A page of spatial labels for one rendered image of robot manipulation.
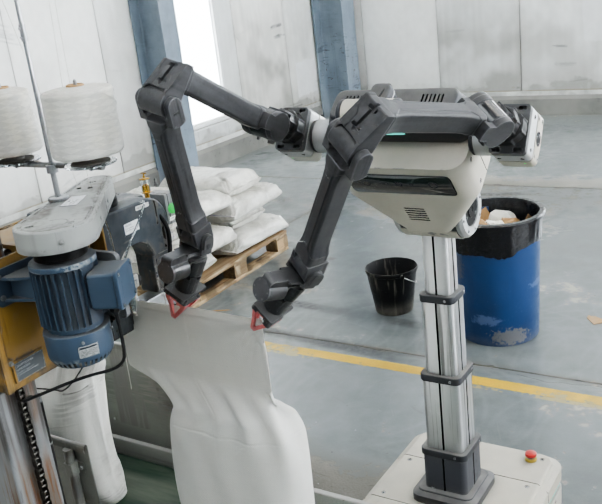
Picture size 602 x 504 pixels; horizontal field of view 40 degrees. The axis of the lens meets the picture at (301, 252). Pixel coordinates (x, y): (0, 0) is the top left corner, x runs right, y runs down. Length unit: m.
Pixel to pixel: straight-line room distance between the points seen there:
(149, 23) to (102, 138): 6.25
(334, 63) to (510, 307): 6.99
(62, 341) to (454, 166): 1.00
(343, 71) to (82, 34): 4.07
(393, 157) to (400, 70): 8.52
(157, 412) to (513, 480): 1.20
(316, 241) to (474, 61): 8.53
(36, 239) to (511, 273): 2.73
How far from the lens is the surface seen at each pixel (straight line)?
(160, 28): 8.05
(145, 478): 2.84
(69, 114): 1.89
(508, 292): 4.15
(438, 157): 2.08
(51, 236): 1.82
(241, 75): 9.43
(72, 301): 1.89
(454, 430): 2.60
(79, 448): 2.37
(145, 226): 2.30
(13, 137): 2.10
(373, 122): 1.59
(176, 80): 1.85
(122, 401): 3.05
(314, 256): 1.83
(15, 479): 2.22
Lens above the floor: 1.87
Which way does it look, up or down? 19 degrees down
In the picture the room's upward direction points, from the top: 7 degrees counter-clockwise
